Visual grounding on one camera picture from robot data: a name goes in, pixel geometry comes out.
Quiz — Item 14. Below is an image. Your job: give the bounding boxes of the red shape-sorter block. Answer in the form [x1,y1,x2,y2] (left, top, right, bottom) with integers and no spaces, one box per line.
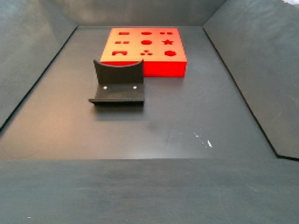
[99,27,187,78]

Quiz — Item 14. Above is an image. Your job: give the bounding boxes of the black curved holder stand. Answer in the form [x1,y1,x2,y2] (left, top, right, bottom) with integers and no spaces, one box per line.
[89,60,146,105]

